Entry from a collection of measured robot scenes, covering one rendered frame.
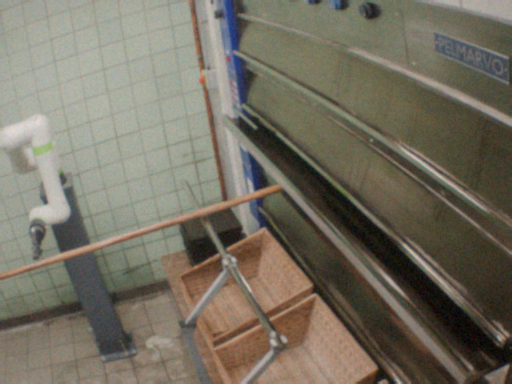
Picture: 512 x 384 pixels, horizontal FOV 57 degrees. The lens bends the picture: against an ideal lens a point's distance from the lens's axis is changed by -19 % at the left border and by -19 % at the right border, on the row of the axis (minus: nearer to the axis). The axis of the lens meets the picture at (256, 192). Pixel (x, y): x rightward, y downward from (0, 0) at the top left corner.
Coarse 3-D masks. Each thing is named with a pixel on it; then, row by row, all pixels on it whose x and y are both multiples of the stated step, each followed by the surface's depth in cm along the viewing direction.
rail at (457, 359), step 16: (240, 128) 227; (256, 144) 210; (272, 160) 195; (288, 176) 182; (304, 192) 171; (320, 208) 162; (336, 224) 153; (352, 240) 144; (368, 256) 137; (400, 304) 119; (416, 320) 112; (432, 336) 105; (448, 352) 99; (464, 368) 93
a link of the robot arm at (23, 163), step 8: (8, 128) 215; (16, 128) 216; (0, 136) 214; (8, 136) 214; (16, 136) 215; (24, 136) 217; (0, 144) 214; (8, 144) 214; (16, 144) 217; (24, 144) 221; (8, 152) 219; (16, 152) 226; (24, 152) 241; (16, 160) 237; (24, 160) 245; (32, 160) 254; (16, 168) 249; (24, 168) 252; (32, 168) 256
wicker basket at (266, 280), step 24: (264, 240) 272; (216, 264) 270; (240, 264) 275; (264, 264) 273; (288, 264) 247; (192, 288) 271; (264, 288) 272; (288, 288) 248; (312, 288) 226; (216, 312) 259; (216, 336) 243; (264, 336) 228
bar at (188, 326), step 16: (192, 192) 243; (208, 224) 217; (224, 256) 196; (224, 272) 194; (240, 288) 179; (256, 304) 169; (192, 320) 198; (192, 336) 200; (272, 336) 154; (192, 352) 203; (272, 352) 153; (256, 368) 155
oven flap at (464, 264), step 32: (256, 96) 237; (288, 96) 207; (288, 128) 206; (320, 128) 182; (320, 160) 182; (352, 160) 163; (384, 160) 147; (352, 192) 162; (384, 192) 146; (416, 192) 132; (384, 224) 143; (416, 224) 131; (448, 224) 119; (416, 256) 127; (448, 256) 118; (480, 256) 106; (448, 288) 113; (480, 288) 105; (480, 320) 101
